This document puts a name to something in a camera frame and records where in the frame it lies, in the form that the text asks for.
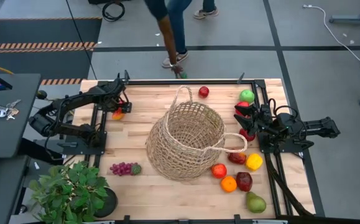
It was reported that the green pear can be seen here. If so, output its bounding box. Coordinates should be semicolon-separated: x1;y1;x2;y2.
246;191;267;214

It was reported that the black cable sleeve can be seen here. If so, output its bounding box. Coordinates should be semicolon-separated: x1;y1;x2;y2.
265;154;314;217

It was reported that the dark red apple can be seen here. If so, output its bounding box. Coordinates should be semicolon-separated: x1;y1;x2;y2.
228;151;247;166

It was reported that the purple grape bunch with leaf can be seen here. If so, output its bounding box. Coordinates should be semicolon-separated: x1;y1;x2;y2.
109;161;142;177

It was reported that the black plant pot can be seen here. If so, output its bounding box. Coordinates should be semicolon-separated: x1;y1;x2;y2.
93;186;119;218

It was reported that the black mat with hazard stripes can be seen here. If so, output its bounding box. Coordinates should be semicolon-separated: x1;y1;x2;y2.
0;17;103;86

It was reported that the red tomato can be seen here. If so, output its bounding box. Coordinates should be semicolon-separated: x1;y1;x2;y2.
210;163;228;180

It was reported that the white cable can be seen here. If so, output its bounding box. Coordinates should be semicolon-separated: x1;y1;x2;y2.
302;4;360;64

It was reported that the grey desk leg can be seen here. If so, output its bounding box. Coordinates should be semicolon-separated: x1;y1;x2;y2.
328;0;360;26

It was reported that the long black floor cable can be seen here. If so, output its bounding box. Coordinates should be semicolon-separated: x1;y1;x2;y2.
65;0;98;80

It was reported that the person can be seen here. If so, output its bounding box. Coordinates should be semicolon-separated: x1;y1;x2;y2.
144;0;219;78

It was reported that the black desk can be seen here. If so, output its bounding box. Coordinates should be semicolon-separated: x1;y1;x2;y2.
0;73;42;224

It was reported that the dark maroon apple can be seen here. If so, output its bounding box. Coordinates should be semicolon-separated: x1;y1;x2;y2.
236;172;254;192

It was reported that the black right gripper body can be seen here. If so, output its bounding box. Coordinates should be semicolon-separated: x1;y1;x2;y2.
252;104;275;134

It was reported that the green apple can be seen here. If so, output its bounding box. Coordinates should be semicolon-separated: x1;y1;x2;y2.
239;89;256;104

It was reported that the small orange-red fruit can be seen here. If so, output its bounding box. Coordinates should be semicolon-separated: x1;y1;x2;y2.
111;107;126;121

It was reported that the green leafy plant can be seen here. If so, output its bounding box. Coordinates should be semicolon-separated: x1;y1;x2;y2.
27;160;111;224

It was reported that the dark red pomegranate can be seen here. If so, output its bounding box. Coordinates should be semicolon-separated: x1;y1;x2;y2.
239;128;256;142

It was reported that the yellow bell pepper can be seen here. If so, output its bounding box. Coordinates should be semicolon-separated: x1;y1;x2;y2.
245;152;264;172

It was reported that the coiled black cable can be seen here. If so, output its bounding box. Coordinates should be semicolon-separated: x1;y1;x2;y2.
101;0;126;22

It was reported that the woven straw basket with handles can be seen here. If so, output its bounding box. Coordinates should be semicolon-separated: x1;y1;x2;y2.
145;85;248;183

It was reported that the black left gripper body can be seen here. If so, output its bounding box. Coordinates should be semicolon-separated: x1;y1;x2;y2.
104;77;127;110

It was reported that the orange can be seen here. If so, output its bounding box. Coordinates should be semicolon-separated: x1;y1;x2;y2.
220;175;238;194

